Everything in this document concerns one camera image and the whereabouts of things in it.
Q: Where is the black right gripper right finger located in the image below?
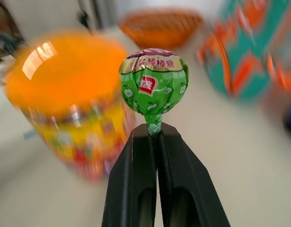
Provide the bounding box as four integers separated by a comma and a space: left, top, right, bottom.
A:
158, 124, 231, 227

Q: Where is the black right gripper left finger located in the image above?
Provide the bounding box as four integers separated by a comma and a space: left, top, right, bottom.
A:
101, 124, 158, 227

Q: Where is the green apple lollipop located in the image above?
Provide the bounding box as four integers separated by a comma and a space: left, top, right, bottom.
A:
118, 47, 190, 137

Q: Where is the colourful lollipop jar orange lid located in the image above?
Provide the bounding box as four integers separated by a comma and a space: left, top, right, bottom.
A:
2, 30, 136, 183

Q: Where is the dark blue object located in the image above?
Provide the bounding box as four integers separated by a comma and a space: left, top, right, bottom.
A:
282, 98, 291, 136

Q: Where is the teal and orange snack bag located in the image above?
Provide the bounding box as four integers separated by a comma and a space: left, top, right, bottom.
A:
196, 0, 291, 103

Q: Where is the orange woven basket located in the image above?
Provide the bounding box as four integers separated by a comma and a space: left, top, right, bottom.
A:
118, 9, 204, 50

